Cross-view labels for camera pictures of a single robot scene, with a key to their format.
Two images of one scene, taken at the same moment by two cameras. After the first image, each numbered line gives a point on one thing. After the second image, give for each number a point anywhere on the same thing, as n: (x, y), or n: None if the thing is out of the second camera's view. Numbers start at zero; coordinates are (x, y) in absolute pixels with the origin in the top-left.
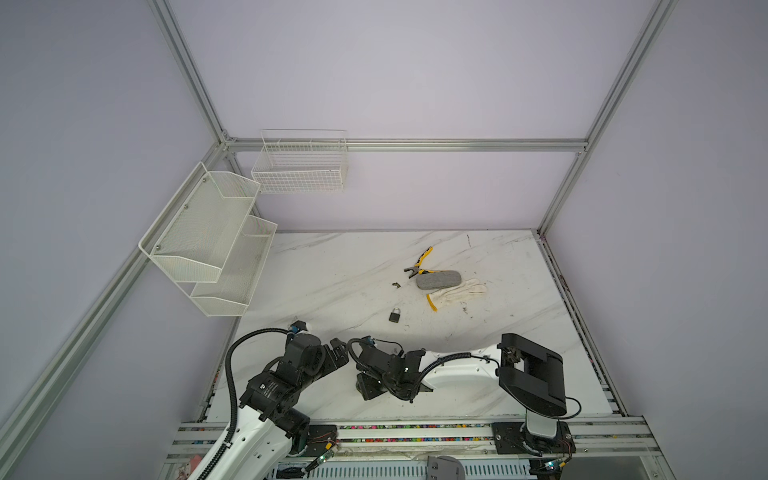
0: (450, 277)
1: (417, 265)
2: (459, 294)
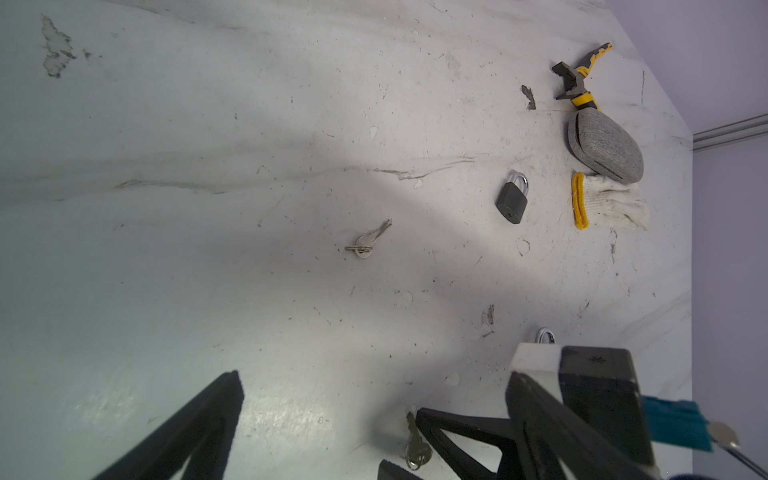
0: (603, 148)
1: (574, 79)
2: (595, 198)
